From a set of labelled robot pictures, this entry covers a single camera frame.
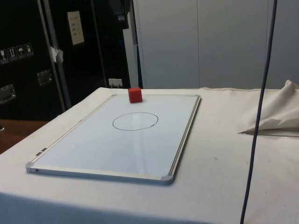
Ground black cabinet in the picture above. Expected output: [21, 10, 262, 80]
[0, 0, 143, 122]

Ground red cube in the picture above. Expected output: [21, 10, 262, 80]
[128, 87, 143, 104]

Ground white power socket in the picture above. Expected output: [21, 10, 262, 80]
[108, 78, 123, 89]

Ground pale locker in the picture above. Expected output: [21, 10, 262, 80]
[123, 0, 199, 90]
[198, 0, 299, 90]

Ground dark blue cable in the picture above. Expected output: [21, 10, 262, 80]
[240, 0, 278, 224]

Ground flat whiteboard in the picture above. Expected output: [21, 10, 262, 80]
[25, 94, 202, 186]

